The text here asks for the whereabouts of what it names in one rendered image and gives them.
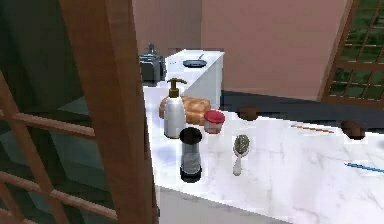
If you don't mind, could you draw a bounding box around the brown bread loaf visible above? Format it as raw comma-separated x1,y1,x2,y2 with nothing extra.
158,95,212,127

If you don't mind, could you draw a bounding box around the white soap dispenser bottle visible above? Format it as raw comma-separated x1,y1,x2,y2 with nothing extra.
163,77,188,140

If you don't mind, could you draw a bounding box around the red lidded jar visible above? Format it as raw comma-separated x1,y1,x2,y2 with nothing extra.
203,109,226,135

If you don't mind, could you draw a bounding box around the white stove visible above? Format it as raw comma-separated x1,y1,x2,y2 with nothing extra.
164,49,225,111

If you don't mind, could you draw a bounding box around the black pepper grinder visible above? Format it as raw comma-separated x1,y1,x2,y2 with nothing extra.
179,126,204,183

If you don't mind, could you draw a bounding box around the black frying pan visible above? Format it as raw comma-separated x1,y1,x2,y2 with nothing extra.
182,53,208,69

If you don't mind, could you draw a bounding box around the brown potato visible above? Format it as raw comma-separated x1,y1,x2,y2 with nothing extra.
340,120,367,141
237,106,260,122

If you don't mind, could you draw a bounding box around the dark grey toaster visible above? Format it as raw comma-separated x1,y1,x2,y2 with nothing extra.
138,42,167,84

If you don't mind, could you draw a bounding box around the silver spoon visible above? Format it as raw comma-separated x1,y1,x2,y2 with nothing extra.
232,134,251,177

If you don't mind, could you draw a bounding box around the brown framed window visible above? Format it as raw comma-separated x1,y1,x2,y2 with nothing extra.
0,0,160,224

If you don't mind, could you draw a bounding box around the white marble counter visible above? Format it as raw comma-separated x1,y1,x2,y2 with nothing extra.
142,81,384,224

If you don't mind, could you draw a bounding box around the brown pencil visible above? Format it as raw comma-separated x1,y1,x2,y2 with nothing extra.
290,124,335,135

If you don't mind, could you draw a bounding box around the brown lattice window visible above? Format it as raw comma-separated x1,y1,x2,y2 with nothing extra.
320,0,384,110

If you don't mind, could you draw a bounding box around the blue pen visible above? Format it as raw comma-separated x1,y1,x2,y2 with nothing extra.
344,162,384,174

